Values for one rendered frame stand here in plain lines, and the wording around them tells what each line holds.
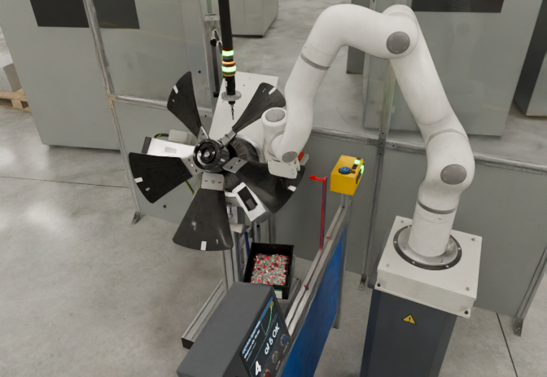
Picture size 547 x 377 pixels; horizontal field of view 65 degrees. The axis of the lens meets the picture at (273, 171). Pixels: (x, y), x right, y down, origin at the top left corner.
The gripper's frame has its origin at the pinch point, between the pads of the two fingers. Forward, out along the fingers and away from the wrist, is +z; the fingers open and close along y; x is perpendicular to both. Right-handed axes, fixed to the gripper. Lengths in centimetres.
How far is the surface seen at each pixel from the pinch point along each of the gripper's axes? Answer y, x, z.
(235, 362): -17, 67, -28
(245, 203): 17.9, 2.5, 15.7
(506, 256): -91, -51, 89
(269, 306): -18, 52, -23
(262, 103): 16.7, -23.5, -13.3
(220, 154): 26.1, -2.1, -5.3
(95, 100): 236, -120, 105
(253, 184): 11.3, 3.4, 0.7
